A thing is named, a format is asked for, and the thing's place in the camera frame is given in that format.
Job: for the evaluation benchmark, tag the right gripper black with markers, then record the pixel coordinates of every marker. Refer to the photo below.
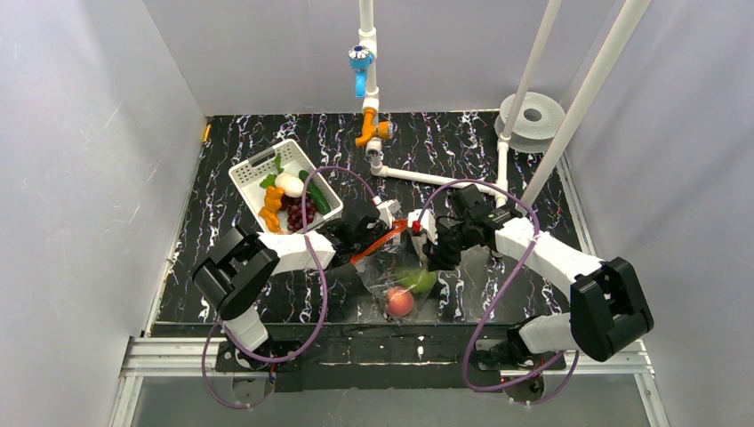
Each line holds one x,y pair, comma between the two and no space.
445,243

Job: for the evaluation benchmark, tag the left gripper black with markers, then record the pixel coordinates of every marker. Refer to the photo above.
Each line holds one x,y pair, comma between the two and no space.
365,229

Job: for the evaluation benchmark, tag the fake green cucumber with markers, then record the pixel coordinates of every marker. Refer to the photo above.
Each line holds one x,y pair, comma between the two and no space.
316,202

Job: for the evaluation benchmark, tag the clear zip top bag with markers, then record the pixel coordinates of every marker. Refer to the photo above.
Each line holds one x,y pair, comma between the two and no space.
376,265

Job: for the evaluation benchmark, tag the fake green cabbage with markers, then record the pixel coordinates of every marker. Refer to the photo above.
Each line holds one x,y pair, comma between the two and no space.
416,280

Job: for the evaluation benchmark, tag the fake purple grapes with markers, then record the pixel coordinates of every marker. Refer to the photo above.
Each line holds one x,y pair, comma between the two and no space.
297,211

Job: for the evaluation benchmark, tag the fake red apple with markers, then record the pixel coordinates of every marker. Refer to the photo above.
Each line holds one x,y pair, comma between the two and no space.
399,302

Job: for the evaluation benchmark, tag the fake orange ginger root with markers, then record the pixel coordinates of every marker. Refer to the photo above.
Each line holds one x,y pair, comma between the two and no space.
272,204

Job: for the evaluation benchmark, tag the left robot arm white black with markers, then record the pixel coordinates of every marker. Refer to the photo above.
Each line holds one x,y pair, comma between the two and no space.
236,269

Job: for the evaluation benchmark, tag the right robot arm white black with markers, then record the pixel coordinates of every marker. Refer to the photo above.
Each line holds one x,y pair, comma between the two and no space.
607,306

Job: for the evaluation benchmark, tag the white perforated plastic basket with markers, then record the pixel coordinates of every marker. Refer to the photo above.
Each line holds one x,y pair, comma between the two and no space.
255,174

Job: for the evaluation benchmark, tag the orange faucet valve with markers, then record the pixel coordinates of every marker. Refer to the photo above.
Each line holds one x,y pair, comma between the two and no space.
373,129

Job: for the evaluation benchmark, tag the white filament spool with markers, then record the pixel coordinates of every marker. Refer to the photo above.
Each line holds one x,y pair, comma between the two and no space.
537,123

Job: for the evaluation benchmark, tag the blue faucet valve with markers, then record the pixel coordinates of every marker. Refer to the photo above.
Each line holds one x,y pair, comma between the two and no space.
360,59

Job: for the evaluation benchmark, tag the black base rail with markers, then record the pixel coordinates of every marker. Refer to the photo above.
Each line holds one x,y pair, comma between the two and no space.
377,357

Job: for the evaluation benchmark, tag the yellow pencil at wall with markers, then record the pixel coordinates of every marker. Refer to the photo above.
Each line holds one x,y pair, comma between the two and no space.
206,134

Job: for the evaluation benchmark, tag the white PVC pipe frame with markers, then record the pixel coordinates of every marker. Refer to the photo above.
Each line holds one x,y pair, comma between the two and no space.
471,54

